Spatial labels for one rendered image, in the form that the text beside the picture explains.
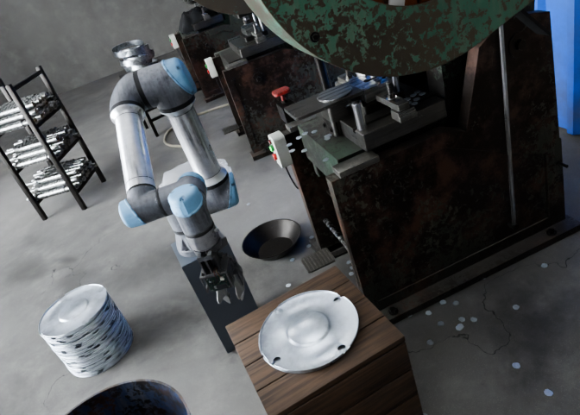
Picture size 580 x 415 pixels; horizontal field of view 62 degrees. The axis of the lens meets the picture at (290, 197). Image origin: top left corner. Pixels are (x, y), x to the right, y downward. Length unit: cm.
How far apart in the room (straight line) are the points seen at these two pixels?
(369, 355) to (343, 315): 16
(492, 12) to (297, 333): 98
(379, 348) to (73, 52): 739
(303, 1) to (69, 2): 716
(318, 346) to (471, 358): 57
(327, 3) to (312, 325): 84
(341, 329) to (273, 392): 25
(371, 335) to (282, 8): 85
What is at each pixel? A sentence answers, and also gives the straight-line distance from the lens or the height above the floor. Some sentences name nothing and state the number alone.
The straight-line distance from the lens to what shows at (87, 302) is 220.
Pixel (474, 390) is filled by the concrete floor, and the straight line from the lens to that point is 165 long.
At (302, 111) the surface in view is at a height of 78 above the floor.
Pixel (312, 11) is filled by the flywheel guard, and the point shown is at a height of 115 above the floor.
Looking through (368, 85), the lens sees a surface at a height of 78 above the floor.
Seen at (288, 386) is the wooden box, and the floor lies 35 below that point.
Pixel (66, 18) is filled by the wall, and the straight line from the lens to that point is 817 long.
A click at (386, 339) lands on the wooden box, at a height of 35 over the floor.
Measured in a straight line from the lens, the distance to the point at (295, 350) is 136.
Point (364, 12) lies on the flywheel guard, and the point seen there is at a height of 111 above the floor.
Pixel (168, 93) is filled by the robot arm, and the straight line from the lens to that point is 144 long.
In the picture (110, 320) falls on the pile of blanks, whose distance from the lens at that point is 217.
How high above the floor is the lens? 135
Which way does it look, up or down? 30 degrees down
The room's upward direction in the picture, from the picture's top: 19 degrees counter-clockwise
